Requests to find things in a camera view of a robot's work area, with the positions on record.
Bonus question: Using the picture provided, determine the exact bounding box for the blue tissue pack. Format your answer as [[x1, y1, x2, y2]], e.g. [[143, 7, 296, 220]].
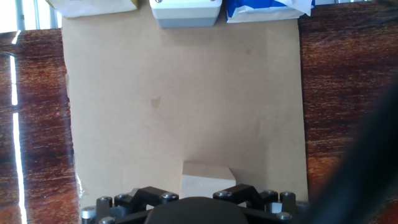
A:
[[225, 0, 317, 24]]

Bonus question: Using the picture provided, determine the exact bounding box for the light wooden block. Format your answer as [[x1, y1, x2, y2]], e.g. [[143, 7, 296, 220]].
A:
[[179, 161, 237, 200]]

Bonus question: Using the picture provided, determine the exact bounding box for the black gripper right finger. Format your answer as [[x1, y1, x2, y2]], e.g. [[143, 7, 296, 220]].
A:
[[213, 183, 312, 224]]

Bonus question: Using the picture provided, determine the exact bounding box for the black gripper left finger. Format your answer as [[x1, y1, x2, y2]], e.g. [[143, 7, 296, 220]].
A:
[[80, 185, 180, 224]]

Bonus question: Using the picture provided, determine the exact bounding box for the gold tissue pack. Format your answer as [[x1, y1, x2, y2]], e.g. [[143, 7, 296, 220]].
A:
[[45, 0, 139, 19]]

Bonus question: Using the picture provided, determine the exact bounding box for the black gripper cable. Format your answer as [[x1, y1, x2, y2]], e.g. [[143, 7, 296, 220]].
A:
[[298, 80, 398, 224]]

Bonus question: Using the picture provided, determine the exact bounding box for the brown cardboard sheet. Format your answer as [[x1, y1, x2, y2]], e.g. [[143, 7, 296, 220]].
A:
[[61, 0, 309, 208]]

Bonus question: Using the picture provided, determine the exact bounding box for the green push button box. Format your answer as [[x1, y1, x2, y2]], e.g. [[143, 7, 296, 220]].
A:
[[149, 0, 223, 29]]

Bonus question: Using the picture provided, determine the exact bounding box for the glossy red wooden board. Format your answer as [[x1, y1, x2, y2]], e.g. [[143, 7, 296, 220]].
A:
[[0, 0, 398, 224]]

